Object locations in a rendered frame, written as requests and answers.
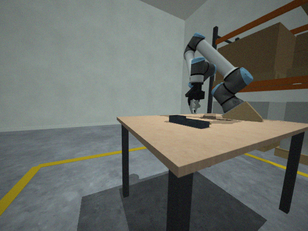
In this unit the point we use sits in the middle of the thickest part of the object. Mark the dark grey rack of bins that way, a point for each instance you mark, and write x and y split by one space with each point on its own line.
180 119

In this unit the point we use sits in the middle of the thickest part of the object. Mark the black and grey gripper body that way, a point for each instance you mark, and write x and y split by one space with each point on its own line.
197 92

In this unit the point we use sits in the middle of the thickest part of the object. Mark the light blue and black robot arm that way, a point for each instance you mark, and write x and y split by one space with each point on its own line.
199 71

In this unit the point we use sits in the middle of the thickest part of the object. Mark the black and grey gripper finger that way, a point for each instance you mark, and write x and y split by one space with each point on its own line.
191 103
196 102

